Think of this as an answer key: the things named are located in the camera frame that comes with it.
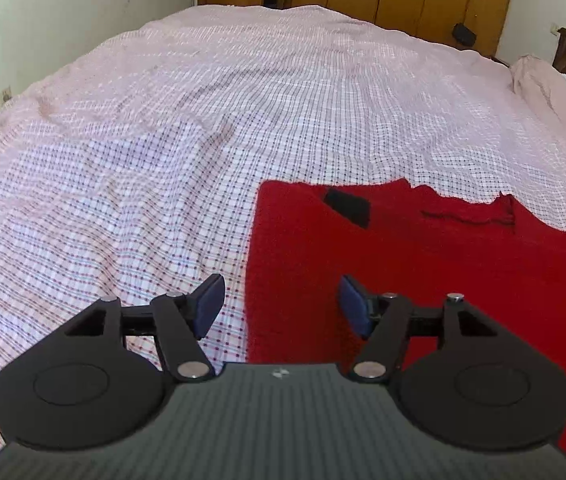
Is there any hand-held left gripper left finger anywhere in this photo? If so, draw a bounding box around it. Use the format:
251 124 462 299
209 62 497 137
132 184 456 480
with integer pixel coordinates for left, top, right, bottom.
64 274 227 382

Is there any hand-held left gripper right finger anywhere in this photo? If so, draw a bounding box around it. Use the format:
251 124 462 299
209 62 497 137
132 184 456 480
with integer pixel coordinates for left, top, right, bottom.
339 275 500 382

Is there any red knit cardigan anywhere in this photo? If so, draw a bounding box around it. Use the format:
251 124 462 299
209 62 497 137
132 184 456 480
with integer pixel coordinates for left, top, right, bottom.
244 177 566 463

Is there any pink checked bed sheet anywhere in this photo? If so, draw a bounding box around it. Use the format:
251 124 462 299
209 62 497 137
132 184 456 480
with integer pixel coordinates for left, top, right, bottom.
0 4 566 461

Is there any pink duvet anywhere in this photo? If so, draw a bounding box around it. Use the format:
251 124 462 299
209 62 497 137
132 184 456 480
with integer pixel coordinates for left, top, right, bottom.
509 54 566 128

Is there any black bag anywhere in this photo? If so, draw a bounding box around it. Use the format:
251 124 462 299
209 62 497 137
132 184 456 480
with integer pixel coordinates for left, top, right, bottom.
452 23 478 48

